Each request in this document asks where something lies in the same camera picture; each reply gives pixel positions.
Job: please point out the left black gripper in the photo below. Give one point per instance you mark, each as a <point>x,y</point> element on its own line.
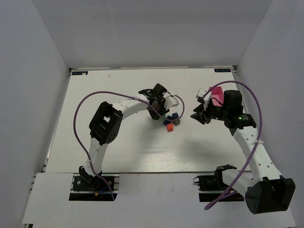
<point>155,108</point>

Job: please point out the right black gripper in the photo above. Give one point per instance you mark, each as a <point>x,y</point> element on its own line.
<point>204,113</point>

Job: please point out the pink plastic box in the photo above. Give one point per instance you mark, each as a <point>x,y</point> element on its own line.
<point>217,96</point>

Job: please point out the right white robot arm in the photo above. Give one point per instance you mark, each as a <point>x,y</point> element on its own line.
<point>268,190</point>

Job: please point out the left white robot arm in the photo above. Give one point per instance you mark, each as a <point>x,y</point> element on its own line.
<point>106,122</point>

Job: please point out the long blue wood block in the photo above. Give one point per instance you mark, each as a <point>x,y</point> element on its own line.
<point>167,120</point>

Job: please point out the small blue wood cube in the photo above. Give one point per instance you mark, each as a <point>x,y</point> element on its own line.
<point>175,115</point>

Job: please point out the red wood cube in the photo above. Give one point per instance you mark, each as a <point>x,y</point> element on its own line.
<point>169,127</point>

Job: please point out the olive grey wood cube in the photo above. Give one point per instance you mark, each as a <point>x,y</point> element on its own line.
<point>176,122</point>

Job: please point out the right blue table label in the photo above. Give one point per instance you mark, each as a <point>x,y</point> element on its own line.
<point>222,70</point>

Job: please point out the blue table label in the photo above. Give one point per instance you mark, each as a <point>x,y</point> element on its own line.
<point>79,73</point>
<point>222,70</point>

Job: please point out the left blue table label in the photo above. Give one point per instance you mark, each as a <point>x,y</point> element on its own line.
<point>79,73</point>

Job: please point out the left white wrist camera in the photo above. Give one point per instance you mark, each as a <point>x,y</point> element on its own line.
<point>170,102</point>

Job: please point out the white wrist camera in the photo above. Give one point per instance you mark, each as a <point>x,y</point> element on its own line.
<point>203,96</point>
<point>170,102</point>

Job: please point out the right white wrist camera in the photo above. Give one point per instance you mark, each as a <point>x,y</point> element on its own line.
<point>203,96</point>

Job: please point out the aluminium table edge rail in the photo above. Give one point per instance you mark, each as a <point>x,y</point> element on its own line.
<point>235,76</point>

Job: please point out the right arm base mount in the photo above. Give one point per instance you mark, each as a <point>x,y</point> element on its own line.
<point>208,188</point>

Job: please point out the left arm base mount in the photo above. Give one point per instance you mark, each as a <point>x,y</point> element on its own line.
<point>81,191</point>

